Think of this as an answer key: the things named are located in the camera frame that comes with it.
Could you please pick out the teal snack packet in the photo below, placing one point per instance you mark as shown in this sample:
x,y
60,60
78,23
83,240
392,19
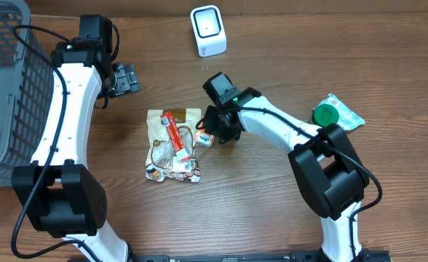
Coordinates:
x,y
348,119

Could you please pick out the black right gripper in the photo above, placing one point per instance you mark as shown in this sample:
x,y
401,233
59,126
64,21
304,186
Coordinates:
x,y
215,126

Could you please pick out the orange small carton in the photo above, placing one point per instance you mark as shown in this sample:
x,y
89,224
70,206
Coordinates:
x,y
201,137

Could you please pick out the white barcode scanner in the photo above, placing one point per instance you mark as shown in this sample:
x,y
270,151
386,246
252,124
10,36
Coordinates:
x,y
208,30

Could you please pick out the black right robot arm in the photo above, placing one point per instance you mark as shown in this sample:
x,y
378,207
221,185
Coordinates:
x,y
328,172

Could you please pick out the green lid jar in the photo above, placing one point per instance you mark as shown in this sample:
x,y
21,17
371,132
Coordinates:
x,y
325,114

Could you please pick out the red stick packet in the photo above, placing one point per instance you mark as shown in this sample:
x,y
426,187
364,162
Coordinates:
x,y
168,120

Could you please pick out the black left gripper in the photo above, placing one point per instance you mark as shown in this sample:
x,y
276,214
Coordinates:
x,y
125,81

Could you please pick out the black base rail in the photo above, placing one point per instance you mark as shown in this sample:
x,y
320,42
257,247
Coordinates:
x,y
294,256

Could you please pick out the beige snack bag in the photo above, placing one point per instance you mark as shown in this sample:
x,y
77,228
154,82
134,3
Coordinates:
x,y
162,162

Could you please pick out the grey plastic mesh basket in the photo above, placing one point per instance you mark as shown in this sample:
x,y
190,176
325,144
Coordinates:
x,y
26,87

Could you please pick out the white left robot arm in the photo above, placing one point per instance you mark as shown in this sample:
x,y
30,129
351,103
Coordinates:
x,y
58,193

